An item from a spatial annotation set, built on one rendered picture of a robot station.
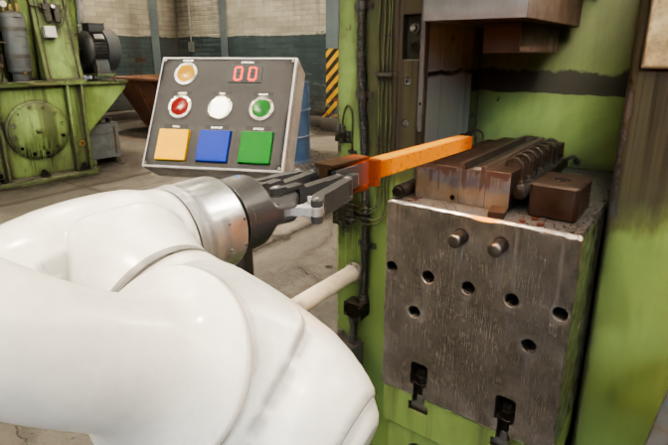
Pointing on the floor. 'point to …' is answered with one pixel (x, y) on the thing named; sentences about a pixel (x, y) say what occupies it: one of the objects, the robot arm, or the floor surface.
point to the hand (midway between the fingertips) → (344, 176)
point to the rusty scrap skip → (141, 93)
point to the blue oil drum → (303, 130)
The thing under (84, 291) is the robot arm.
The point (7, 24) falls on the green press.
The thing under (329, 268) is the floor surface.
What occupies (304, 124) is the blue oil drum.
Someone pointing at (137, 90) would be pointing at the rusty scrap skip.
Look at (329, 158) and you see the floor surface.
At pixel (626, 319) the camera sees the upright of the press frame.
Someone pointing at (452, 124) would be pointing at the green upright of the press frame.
